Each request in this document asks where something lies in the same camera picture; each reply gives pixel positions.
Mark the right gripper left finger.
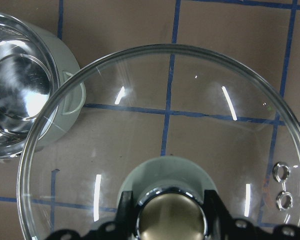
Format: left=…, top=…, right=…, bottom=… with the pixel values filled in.
left=116, top=190, right=140, bottom=240

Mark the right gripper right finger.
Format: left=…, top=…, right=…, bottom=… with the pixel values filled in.
left=202, top=190, right=236, bottom=240

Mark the pale green electric pot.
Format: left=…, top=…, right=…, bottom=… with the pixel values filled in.
left=0, top=12, right=80, bottom=159

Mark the glass pot lid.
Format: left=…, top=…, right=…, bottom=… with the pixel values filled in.
left=17, top=44, right=300, bottom=240

